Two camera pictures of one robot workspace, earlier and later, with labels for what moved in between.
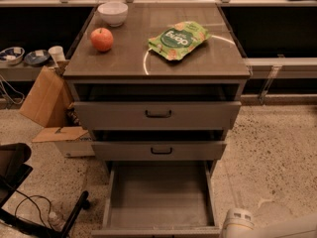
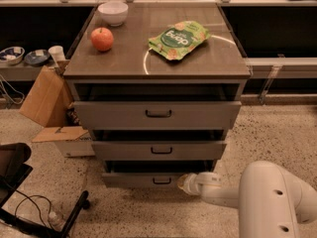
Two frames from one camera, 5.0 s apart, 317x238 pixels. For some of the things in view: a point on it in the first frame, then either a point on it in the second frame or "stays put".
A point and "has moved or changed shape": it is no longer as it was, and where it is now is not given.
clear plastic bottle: x=55 y=222 stays put
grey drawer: x=158 y=145 stays put
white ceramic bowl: x=114 y=13 stays put
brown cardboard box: x=49 y=103 stays put
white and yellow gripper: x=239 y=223 -> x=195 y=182
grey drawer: x=165 y=198 has moved or changed shape
